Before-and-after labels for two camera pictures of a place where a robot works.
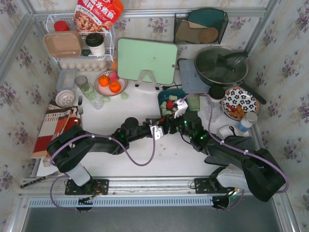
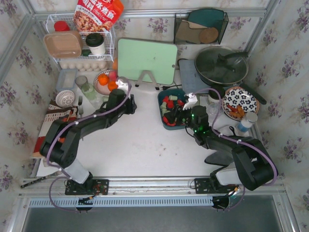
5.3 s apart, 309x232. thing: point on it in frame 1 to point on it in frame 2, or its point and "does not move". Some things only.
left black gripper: x=151 y=124 to x=131 y=106
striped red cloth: x=58 y=119 does not move
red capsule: x=170 y=104 does not move
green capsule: x=173 y=97 does not move
